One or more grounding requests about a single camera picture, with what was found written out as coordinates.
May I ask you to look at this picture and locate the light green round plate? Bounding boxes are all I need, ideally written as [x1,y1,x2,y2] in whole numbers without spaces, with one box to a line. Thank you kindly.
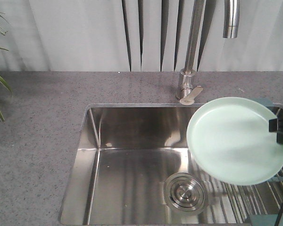
[186,97,283,186]

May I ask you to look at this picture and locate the grey steel dish rack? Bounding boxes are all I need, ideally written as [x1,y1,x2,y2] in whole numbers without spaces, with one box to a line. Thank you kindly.
[202,98,283,226]

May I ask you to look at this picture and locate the stainless steel faucet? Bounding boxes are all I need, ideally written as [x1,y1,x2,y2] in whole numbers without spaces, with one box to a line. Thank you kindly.
[175,0,240,105]

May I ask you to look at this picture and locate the steel sink drain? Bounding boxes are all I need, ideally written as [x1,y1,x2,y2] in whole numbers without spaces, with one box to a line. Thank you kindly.
[163,172,208,215]

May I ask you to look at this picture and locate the stainless steel sink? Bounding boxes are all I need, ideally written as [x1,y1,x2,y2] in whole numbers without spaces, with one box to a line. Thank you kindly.
[58,103,283,226]

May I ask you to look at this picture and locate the white pleated curtain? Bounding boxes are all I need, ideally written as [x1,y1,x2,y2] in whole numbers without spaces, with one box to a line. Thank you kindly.
[0,0,283,72]

